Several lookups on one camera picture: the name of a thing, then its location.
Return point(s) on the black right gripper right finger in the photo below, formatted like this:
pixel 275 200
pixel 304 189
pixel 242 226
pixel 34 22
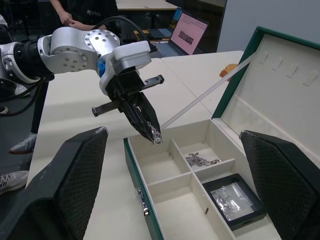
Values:
pixel 287 180

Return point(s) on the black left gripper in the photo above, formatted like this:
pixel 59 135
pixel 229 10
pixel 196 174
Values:
pixel 126 86

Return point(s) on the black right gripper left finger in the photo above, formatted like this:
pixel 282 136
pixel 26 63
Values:
pixel 62 190

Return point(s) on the white lid ribbon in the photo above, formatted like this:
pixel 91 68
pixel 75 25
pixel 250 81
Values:
pixel 200 97

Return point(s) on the silver jewellery in display case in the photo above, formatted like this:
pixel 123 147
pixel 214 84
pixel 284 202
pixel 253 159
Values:
pixel 226 202

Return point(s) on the black display case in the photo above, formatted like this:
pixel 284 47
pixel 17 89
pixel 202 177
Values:
pixel 210 186

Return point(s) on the green jewelry box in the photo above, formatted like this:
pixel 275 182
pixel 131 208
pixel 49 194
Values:
pixel 270 95

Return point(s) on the person's bare hand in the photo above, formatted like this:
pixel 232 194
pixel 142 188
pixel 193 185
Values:
pixel 67 18

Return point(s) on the white mesh shoe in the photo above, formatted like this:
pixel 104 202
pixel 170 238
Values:
pixel 11 181

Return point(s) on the dark blue flat case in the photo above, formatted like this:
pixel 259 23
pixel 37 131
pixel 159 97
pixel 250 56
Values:
pixel 160 33

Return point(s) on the black table leg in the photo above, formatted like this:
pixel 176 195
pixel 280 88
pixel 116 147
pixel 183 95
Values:
pixel 38 107

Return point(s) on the open laptop with pink screen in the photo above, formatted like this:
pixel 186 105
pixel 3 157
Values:
pixel 188 32

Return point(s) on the orange object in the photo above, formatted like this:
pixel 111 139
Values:
pixel 228 70

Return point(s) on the white perforated shoe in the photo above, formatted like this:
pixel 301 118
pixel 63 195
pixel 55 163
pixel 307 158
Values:
pixel 21 90

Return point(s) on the person in black shirt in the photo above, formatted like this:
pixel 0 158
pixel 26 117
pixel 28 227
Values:
pixel 100 10

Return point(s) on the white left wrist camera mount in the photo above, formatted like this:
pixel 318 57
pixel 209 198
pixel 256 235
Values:
pixel 130 55

